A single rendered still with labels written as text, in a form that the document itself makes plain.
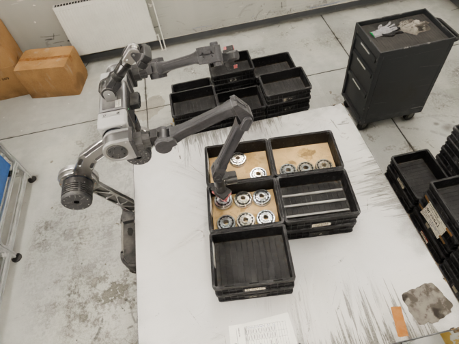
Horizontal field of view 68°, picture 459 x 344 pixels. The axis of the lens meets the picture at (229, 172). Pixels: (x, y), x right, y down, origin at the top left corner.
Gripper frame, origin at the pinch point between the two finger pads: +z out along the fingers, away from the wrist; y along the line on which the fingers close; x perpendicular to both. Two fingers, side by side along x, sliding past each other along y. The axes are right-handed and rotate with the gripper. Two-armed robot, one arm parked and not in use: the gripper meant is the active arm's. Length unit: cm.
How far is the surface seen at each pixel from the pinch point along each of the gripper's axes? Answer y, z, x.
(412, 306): -107, 19, -19
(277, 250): -41.4, 6.3, 3.2
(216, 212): -0.4, 6.1, 7.1
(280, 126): 18, 19, -79
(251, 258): -33.7, 6.3, 15.3
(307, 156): -18, 6, -58
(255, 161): 5.2, 5.9, -35.7
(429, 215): -93, 50, -96
